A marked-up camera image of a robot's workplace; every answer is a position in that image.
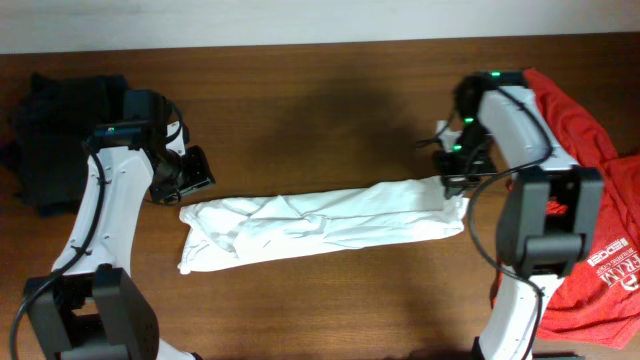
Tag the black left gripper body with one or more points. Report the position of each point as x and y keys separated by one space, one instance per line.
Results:
x=195 y=176

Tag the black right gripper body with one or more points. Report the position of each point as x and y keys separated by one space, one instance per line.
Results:
x=460 y=179

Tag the white t-shirt with robot print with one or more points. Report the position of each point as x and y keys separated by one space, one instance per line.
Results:
x=239 y=231

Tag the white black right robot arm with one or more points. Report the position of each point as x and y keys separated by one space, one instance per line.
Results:
x=548 y=221

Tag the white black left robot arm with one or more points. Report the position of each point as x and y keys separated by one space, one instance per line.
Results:
x=88 y=306

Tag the black folded clothes pile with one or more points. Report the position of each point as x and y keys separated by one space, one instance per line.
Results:
x=49 y=126

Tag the red t-shirt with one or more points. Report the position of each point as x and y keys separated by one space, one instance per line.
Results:
x=599 y=301

